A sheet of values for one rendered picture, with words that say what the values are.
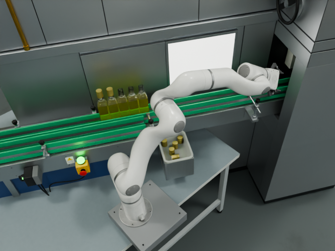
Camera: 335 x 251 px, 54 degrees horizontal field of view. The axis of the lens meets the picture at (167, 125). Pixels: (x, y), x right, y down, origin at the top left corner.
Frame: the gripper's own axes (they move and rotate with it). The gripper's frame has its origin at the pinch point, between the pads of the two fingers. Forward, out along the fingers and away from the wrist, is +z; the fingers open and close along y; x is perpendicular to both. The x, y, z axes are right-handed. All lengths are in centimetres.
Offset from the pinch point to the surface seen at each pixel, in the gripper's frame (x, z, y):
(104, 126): 74, -55, -38
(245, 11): 24.7, -4.6, 37.6
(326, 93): -9.2, 38.4, -0.9
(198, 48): 43.8, -18.2, 14.8
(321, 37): -16.5, 3.8, 23.3
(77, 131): 82, -67, -43
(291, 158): 17, 64, -45
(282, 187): 31, 85, -71
